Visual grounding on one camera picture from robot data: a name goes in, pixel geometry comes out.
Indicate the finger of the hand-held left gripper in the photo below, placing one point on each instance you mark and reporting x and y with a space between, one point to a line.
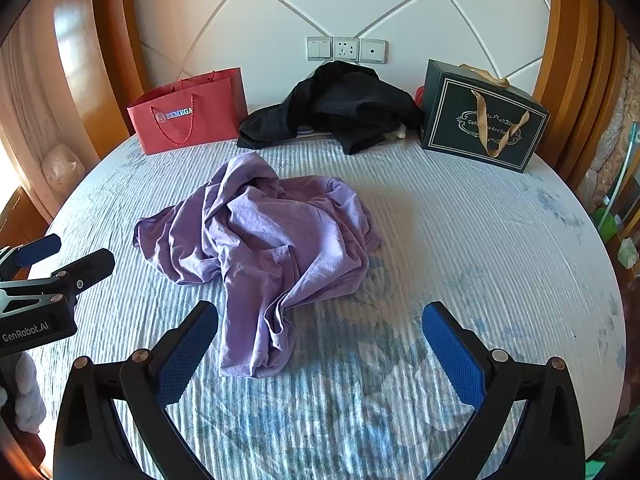
90 266
40 249

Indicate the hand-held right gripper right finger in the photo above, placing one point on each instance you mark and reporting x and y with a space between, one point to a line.
452 355

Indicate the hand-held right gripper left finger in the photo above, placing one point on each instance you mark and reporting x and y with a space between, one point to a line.
182 360

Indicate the purple shirt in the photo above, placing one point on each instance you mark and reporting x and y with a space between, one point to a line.
270 240

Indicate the black clothes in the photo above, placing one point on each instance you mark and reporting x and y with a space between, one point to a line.
340 97

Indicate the person's left hand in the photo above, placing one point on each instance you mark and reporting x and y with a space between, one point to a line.
25 390

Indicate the wooden nightstand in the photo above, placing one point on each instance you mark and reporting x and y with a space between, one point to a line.
20 215

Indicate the clear plastic bag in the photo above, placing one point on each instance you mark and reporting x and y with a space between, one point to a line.
62 167

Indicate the red paper bag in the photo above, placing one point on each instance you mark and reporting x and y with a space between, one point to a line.
200 105

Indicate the small white cloth item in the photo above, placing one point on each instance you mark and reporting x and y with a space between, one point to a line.
399 133

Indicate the dark green gift bag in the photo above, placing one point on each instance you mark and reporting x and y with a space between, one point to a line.
450 110

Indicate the small red item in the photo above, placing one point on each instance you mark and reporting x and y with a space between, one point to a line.
420 96

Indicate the white padded headboard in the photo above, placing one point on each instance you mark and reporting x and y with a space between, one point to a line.
350 5

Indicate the wall socket panel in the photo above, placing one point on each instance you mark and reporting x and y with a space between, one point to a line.
373 51

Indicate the wooden headboard frame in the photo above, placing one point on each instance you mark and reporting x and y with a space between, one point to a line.
565 60

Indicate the white double wall switch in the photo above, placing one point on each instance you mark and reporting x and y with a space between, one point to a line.
319 48

